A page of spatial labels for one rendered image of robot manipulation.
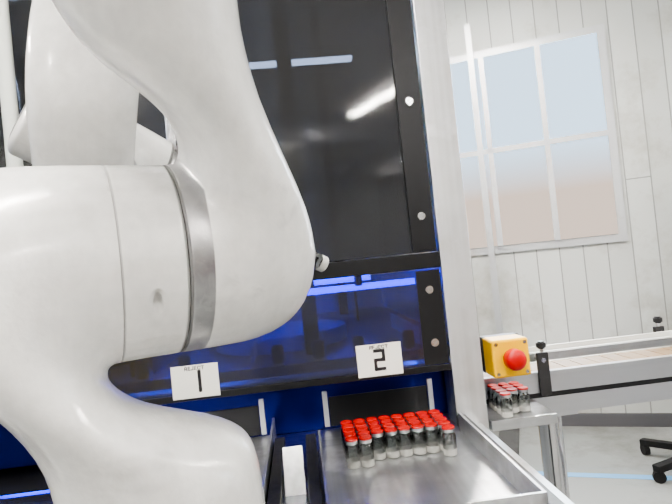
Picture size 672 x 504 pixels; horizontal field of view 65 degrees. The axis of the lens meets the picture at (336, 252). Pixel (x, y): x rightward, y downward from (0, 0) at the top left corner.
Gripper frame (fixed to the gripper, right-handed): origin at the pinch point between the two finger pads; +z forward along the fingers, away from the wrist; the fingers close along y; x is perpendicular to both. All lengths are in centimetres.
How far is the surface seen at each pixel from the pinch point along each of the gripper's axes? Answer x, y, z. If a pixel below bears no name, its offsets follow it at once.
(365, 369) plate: -12.7, 17.8, 34.6
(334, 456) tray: -1.6, 29.5, 30.8
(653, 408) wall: -102, 14, 327
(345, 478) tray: 6.7, 26.4, 26.9
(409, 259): -20.2, -3.0, 33.2
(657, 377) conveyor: -1, -12, 92
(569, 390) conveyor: -6, 1, 78
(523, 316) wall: -171, 17, 265
